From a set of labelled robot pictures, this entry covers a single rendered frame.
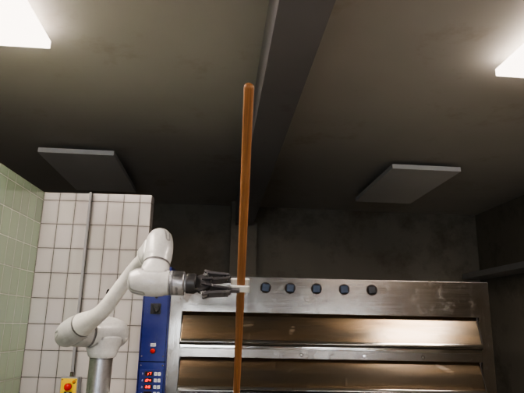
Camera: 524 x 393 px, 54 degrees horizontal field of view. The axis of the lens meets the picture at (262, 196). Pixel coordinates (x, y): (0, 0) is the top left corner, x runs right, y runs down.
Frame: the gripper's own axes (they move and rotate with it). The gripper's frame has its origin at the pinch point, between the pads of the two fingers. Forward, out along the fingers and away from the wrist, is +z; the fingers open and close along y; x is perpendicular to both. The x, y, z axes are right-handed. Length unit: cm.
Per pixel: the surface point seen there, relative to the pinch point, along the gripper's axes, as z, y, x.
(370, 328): 80, -69, -101
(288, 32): 15, -65, 75
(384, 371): 88, -51, -117
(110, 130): -101, -210, -51
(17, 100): -150, -177, -14
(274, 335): 22, -64, -104
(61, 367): -101, -51, -121
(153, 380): -47, -44, -122
